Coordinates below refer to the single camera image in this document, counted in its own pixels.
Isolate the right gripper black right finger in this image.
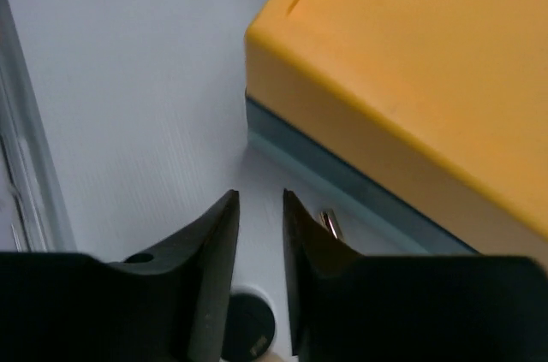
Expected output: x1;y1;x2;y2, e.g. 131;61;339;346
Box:
283;190;547;361

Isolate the teal drawer box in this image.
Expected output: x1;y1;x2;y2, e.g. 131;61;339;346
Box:
246;98;477;255

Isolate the yellow drawer box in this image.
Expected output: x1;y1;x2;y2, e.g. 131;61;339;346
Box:
244;0;548;239

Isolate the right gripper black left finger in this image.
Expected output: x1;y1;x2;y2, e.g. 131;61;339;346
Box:
1;190;239;361

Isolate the black round jar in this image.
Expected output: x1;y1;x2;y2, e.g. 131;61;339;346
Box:
221;292;276;361

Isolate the beige tube gold cap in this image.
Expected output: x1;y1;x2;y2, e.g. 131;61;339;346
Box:
319;209;345;242

